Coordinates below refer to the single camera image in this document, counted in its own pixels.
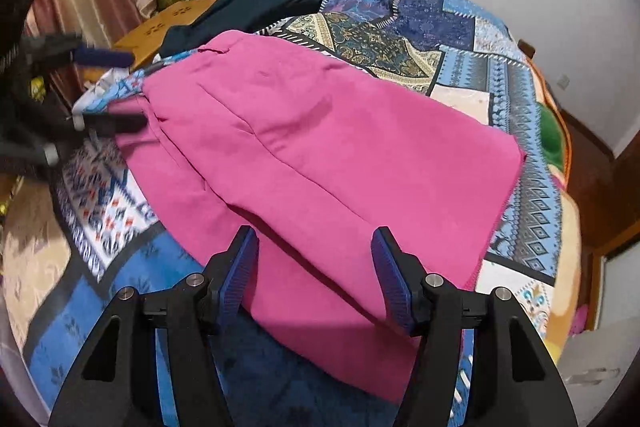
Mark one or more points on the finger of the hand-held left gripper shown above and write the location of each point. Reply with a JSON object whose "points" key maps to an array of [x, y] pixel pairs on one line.
{"points": [[117, 123], [102, 57]]}

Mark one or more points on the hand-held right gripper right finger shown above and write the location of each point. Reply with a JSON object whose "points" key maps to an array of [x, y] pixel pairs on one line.
{"points": [[395, 287]]}

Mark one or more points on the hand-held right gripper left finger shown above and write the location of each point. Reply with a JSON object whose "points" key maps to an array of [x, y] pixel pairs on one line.
{"points": [[239, 279]]}

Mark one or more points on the pink pants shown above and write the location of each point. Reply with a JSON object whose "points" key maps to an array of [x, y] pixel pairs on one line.
{"points": [[325, 147]]}

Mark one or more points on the wooden stool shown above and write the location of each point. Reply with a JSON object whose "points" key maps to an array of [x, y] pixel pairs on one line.
{"points": [[145, 37]]}

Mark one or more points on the dark navy garment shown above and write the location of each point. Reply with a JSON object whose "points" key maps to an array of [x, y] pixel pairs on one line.
{"points": [[250, 2]]}

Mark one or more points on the beige patterned mat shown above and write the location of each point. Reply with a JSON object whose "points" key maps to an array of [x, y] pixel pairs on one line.
{"points": [[35, 267]]}

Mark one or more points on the pink toy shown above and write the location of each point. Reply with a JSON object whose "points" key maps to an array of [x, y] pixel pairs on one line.
{"points": [[580, 317]]}

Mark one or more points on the blue patchwork blanket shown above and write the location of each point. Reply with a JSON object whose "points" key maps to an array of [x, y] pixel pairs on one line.
{"points": [[400, 22]]}

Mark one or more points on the wooden door frame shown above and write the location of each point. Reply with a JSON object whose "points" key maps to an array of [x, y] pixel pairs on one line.
{"points": [[605, 197]]}

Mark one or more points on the wall socket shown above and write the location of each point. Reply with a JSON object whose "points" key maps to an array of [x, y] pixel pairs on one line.
{"points": [[564, 82]]}

